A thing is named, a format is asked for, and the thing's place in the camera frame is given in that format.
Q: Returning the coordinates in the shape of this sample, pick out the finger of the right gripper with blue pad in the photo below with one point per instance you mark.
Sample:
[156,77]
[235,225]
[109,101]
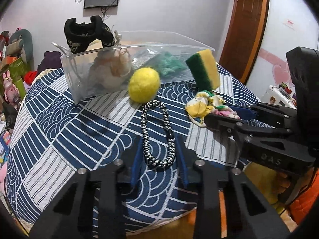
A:
[276,116]
[231,126]

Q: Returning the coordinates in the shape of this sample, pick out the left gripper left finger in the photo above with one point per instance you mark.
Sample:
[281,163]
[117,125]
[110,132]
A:
[117,179]

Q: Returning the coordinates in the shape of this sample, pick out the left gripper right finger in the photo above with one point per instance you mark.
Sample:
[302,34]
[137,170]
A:
[201,176]

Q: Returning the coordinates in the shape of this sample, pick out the green knitted pouch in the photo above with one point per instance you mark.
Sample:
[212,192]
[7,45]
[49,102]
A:
[167,65]

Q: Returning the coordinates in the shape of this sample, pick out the grey socks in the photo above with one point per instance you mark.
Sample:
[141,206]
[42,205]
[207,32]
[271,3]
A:
[142,57]

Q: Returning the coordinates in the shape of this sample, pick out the black hat white lining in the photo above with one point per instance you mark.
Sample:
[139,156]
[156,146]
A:
[79,36]

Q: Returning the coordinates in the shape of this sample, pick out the person right hand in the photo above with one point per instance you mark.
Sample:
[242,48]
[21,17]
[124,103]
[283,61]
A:
[286,187]

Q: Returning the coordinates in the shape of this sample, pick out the floral yellow scrunchie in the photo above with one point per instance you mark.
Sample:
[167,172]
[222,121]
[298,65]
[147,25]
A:
[205,103]

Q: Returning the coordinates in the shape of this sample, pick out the yellow green sponge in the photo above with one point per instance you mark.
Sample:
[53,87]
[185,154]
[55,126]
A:
[204,70]

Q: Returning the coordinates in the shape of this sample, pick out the blue white patterned tablecloth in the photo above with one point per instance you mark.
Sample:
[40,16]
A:
[53,137]

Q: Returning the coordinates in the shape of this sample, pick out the yellow felt ball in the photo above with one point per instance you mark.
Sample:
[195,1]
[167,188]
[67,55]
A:
[143,85]

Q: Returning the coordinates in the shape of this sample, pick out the clear plastic storage bin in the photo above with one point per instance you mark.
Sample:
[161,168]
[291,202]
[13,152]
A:
[76,66]

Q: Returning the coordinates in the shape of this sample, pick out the wooden door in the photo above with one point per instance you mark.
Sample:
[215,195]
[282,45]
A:
[244,37]

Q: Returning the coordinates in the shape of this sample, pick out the dark purple garment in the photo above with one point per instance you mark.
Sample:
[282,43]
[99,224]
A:
[51,60]

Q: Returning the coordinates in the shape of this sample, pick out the pink rabbit figure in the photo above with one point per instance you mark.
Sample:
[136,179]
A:
[11,92]

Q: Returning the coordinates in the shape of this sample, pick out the grey green plush toy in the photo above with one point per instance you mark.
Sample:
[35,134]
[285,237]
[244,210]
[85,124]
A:
[20,43]

